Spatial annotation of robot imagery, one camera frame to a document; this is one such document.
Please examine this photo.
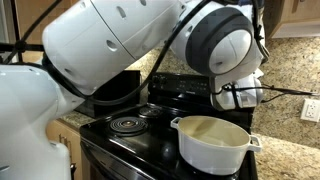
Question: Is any black electric stove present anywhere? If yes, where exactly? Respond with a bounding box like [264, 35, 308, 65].
[79, 71, 259, 180]

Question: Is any small coil burner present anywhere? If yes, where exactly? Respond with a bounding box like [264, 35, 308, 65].
[138, 105, 164, 118]

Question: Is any black box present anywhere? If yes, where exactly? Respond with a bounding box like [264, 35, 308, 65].
[73, 69, 142, 120]

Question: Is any large coil burner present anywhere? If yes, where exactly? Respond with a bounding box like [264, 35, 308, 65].
[107, 116, 150, 137]

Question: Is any white cooking pot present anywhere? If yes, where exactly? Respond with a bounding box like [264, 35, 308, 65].
[170, 115, 263, 177]

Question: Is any wooden base cabinet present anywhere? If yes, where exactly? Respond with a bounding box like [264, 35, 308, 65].
[45, 119, 84, 180]

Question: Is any brown wooden cabinet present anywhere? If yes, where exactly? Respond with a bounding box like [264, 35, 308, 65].
[14, 0, 81, 64]

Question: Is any black vertical pole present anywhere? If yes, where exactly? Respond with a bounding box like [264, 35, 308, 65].
[9, 0, 23, 64]

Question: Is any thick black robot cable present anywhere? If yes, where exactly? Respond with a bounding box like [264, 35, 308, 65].
[3, 0, 268, 108]

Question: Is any thin black cable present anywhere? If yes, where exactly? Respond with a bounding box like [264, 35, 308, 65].
[213, 83, 319, 103]

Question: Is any white wall outlet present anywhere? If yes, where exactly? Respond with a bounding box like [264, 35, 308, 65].
[299, 98, 320, 123]

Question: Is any light wooden wall cabinet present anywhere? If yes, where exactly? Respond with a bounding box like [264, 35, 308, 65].
[266, 0, 320, 39]

